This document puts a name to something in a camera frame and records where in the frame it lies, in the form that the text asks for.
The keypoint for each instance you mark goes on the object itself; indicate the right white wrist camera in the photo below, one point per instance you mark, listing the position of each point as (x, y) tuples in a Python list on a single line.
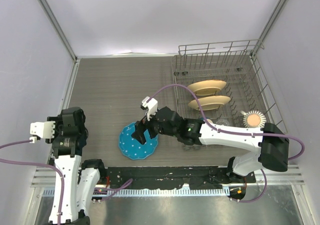
[(150, 106)]

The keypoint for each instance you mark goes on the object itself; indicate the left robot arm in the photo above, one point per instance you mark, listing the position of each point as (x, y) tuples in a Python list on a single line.
[(75, 179)]

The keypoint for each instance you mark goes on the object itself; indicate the clear glass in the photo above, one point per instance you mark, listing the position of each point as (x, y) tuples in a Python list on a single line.
[(222, 122)]

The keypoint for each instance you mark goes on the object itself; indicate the beige plate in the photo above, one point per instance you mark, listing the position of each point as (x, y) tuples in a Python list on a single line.
[(209, 102), (207, 87)]

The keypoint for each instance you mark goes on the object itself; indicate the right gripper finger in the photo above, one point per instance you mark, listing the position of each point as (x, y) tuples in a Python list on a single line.
[(153, 131), (138, 134)]

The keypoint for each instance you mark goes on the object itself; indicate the beige plate front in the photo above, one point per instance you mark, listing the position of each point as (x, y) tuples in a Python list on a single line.
[(209, 102)]

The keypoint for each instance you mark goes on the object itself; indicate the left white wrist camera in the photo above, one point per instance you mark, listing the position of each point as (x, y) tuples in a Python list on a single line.
[(42, 130)]

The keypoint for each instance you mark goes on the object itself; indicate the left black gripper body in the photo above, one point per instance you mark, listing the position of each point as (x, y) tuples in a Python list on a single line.
[(58, 126)]

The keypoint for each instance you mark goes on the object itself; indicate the metal wire dish rack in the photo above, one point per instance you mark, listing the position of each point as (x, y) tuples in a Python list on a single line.
[(228, 79)]

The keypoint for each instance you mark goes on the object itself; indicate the beige plate rear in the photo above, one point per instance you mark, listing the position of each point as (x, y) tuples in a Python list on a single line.
[(207, 87)]

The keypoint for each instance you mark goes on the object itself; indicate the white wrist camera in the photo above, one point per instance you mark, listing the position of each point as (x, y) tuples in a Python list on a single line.
[(150, 106), (42, 130)]

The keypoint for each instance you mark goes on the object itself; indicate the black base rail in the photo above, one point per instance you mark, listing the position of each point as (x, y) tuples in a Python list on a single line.
[(173, 177)]

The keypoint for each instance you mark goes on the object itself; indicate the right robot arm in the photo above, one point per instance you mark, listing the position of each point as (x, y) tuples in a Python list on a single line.
[(267, 147)]

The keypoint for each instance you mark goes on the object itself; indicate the blue polka dot plate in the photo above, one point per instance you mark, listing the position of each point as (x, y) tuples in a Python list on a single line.
[(131, 148)]

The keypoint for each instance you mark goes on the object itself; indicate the white cable duct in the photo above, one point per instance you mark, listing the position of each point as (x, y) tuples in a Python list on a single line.
[(183, 192)]

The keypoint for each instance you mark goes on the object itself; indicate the white ribbed cup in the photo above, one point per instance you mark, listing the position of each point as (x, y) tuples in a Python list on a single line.
[(253, 119)]

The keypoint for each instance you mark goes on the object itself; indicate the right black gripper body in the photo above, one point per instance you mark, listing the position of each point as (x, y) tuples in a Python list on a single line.
[(154, 122)]

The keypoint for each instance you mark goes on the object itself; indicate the blue mug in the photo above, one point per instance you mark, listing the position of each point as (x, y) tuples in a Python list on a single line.
[(209, 120)]

